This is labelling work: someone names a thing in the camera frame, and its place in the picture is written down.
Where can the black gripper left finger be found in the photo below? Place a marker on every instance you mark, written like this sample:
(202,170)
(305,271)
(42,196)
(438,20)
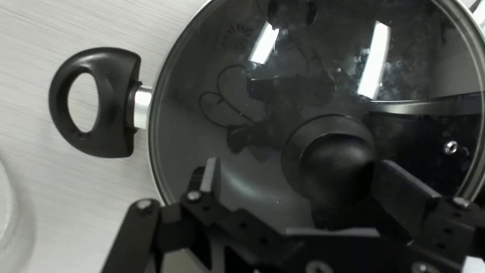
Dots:
(171,232)

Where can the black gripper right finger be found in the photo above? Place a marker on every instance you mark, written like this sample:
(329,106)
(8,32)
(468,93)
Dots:
(409,202)

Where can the glass pot lid black knob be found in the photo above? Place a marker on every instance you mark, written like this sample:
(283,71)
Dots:
(202,76)

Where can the black cooking pot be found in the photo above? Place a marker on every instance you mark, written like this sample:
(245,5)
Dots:
(108,137)

